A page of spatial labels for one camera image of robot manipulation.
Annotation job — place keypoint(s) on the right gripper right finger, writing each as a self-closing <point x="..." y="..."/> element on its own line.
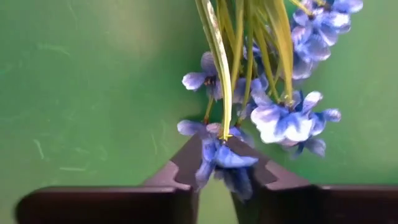
<point x="311" y="205"/>

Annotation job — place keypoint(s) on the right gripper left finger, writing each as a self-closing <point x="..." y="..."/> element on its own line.
<point x="109" y="205"/>

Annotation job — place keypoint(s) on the blue artificial flower bunch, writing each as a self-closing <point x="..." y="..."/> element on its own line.
<point x="289" y="124"/>

